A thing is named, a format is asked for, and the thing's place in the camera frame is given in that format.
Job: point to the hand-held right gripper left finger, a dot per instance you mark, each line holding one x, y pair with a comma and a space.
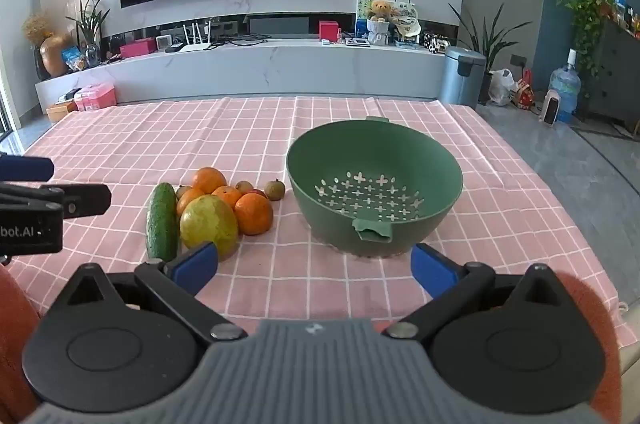
192, 266

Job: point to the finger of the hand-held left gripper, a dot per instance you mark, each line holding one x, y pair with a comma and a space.
85, 200
25, 168

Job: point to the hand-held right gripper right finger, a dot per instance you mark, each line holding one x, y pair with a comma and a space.
432, 271

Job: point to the green cucumber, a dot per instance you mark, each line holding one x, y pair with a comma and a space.
161, 224

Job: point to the orange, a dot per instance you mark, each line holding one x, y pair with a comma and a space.
253, 214
226, 196
189, 202
210, 179

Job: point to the small red fruit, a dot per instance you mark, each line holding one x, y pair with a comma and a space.
259, 193

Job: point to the green colander bowl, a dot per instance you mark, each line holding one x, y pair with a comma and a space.
350, 153

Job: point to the cardboard box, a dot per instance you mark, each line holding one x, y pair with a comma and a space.
60, 110

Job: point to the pink checked tablecloth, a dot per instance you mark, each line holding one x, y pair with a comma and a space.
125, 138

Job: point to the pink plastic toolbox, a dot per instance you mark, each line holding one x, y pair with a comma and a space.
95, 97

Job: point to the brown ceramic vase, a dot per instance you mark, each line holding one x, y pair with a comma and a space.
54, 56

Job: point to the blue snack packet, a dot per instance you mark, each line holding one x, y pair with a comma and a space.
71, 54

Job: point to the dried flower bunch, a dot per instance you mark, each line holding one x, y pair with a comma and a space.
37, 26

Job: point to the green plant in glass vase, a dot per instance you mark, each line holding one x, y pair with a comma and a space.
90, 23

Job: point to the pink box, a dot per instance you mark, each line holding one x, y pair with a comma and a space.
137, 48

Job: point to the small white device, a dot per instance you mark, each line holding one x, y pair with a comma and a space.
164, 42

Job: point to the white router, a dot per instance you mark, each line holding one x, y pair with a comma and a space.
195, 47

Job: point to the blue-grey pedal trash can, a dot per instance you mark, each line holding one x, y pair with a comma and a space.
460, 78

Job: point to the white plastic bag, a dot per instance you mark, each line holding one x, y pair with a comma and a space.
501, 87

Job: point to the red gift bag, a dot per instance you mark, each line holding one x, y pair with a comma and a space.
524, 94

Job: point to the small white heater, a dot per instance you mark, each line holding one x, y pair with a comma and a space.
550, 108

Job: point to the white marble television bench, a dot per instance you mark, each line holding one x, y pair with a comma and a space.
250, 68

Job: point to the blue water jug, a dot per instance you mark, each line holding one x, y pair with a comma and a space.
565, 88

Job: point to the black and white toy set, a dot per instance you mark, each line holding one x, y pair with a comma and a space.
435, 43

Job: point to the tall-leaved potted floor plant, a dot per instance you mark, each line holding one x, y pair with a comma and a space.
487, 43

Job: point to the teddy bear bouquet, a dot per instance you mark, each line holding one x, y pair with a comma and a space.
378, 26

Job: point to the red box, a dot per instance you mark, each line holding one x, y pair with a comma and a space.
328, 30

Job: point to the dark grey cabinet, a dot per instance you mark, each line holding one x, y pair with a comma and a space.
617, 73

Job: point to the green pothos plant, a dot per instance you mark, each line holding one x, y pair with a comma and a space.
587, 11

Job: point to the wall socket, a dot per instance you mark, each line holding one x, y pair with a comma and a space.
518, 62

